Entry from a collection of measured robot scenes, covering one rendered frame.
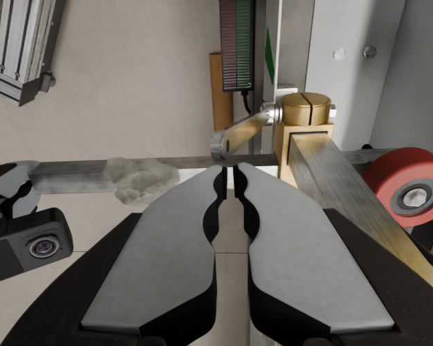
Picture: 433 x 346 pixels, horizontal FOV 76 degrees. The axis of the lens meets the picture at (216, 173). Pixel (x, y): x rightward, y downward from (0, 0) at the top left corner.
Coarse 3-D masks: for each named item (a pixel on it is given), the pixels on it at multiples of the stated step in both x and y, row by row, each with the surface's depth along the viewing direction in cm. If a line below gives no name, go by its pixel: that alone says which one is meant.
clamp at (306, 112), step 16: (288, 96) 29; (304, 96) 29; (320, 96) 29; (288, 112) 28; (304, 112) 27; (320, 112) 27; (288, 128) 27; (304, 128) 27; (320, 128) 27; (288, 144) 28; (288, 160) 29; (288, 176) 30
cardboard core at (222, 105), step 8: (216, 56) 98; (216, 64) 99; (216, 72) 101; (216, 80) 103; (216, 88) 104; (216, 96) 106; (224, 96) 105; (216, 104) 108; (224, 104) 107; (216, 112) 109; (224, 112) 109; (216, 120) 111; (224, 120) 110; (232, 120) 114; (216, 128) 113
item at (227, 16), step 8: (224, 0) 36; (232, 0) 36; (224, 8) 37; (232, 8) 37; (224, 16) 37; (232, 16) 37; (224, 24) 38; (232, 24) 38; (224, 32) 38; (232, 32) 38; (224, 40) 39; (232, 40) 39; (224, 48) 39; (232, 48) 39; (224, 56) 40; (232, 56) 40; (224, 64) 40; (232, 64) 40; (224, 72) 41; (232, 72) 41; (224, 80) 42; (232, 80) 42; (224, 88) 42; (232, 88) 42
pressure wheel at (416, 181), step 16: (368, 144) 36; (384, 160) 28; (400, 160) 26; (416, 160) 26; (432, 160) 25; (368, 176) 28; (384, 176) 26; (400, 176) 26; (416, 176) 26; (432, 176) 26; (384, 192) 27; (400, 192) 27; (416, 192) 27; (432, 192) 27; (400, 208) 28; (416, 208) 28; (432, 208) 28; (400, 224) 29; (416, 224) 29
